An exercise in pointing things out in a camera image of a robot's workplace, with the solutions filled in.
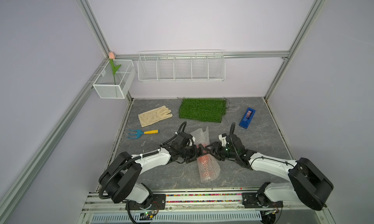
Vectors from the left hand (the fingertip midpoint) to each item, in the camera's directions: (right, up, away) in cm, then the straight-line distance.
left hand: (204, 156), depth 81 cm
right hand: (+1, +4, +2) cm, 4 cm away
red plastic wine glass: (+1, -4, -4) cm, 6 cm away
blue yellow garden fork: (-44, +11, +20) cm, 49 cm away
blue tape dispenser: (+33, +21, +21) cm, 44 cm away
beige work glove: (-37, +22, +28) cm, 51 cm away
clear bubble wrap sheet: (0, +10, +9) cm, 13 cm away
